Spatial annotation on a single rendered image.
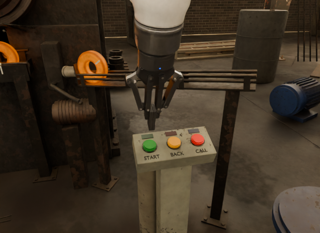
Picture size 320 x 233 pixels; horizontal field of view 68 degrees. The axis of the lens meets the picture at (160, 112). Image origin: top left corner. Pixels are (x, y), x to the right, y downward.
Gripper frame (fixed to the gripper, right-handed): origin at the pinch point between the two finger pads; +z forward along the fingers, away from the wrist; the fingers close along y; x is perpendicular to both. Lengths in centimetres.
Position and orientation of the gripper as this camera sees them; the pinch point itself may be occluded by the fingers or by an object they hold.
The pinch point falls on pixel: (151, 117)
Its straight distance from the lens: 61.3
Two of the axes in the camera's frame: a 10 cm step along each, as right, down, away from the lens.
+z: -0.8, 7.1, 7.0
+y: -9.7, 0.9, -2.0
